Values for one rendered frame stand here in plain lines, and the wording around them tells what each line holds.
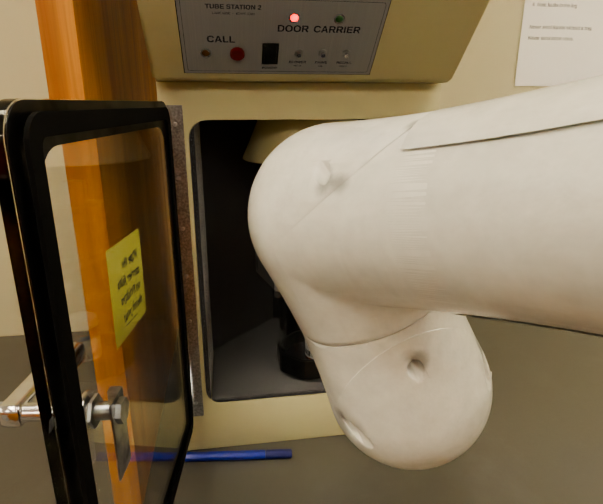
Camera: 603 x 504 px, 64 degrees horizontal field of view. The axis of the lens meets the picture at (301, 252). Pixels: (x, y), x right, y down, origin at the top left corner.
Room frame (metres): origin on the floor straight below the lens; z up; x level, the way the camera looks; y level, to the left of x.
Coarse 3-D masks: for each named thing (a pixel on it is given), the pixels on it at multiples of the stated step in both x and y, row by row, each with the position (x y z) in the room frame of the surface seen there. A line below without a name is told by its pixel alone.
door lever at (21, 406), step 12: (24, 384) 0.28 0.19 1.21; (12, 396) 0.27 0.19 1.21; (24, 396) 0.27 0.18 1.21; (0, 408) 0.26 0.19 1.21; (12, 408) 0.26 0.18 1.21; (24, 408) 0.26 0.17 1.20; (36, 408) 0.26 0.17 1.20; (0, 420) 0.25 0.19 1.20; (12, 420) 0.25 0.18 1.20; (24, 420) 0.26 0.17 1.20; (36, 420) 0.26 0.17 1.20
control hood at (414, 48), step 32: (160, 0) 0.46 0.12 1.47; (416, 0) 0.48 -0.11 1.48; (448, 0) 0.49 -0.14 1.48; (480, 0) 0.49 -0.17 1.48; (160, 32) 0.48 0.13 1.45; (384, 32) 0.51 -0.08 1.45; (416, 32) 0.51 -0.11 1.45; (448, 32) 0.51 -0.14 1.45; (160, 64) 0.50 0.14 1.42; (384, 64) 0.53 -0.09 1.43; (416, 64) 0.54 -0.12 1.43; (448, 64) 0.54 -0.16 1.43
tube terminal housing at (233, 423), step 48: (192, 96) 0.54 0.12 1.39; (240, 96) 0.55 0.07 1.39; (288, 96) 0.56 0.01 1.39; (336, 96) 0.57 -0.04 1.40; (384, 96) 0.58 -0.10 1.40; (432, 96) 0.59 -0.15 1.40; (192, 192) 0.54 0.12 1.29; (192, 240) 0.54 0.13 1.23; (192, 432) 0.54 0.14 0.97; (240, 432) 0.55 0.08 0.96; (288, 432) 0.56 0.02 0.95; (336, 432) 0.57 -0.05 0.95
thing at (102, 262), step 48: (0, 144) 0.22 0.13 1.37; (96, 144) 0.32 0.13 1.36; (144, 144) 0.43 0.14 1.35; (0, 192) 0.22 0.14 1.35; (96, 192) 0.31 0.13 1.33; (144, 192) 0.41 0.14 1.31; (96, 240) 0.30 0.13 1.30; (144, 240) 0.40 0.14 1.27; (96, 288) 0.29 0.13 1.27; (144, 288) 0.39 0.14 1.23; (96, 336) 0.28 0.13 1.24; (144, 336) 0.37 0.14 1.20; (48, 384) 0.22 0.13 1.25; (96, 384) 0.27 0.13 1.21; (144, 384) 0.36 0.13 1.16; (48, 432) 0.22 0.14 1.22; (96, 432) 0.26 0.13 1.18; (144, 432) 0.35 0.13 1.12; (96, 480) 0.25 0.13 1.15; (144, 480) 0.34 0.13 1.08
